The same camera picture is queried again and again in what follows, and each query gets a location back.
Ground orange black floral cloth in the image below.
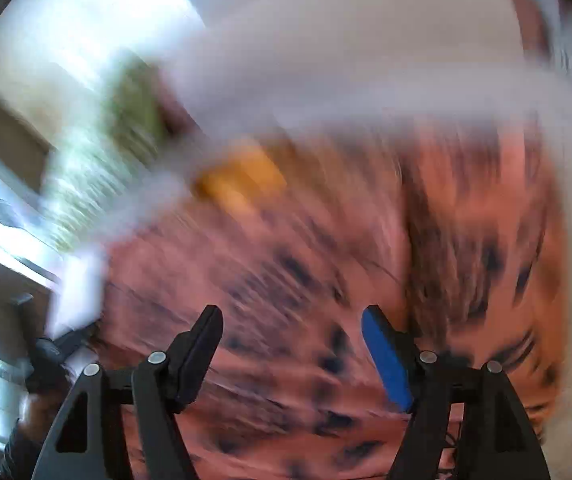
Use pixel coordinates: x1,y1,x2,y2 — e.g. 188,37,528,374
93,125,572,480

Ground pale quilted blanket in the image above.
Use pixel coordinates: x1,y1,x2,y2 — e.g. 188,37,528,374
83,50,572,256

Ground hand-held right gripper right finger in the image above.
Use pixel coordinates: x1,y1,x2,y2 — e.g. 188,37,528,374
361,304,553,480

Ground person's left forearm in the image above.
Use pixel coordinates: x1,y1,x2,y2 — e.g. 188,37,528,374
0,392,66,480

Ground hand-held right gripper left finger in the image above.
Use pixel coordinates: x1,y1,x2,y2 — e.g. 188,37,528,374
30,304,225,480

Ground yellow object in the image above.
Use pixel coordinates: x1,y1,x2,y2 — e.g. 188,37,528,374
193,142,287,216

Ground green white patterned pillow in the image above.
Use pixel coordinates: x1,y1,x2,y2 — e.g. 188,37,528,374
46,57,179,253

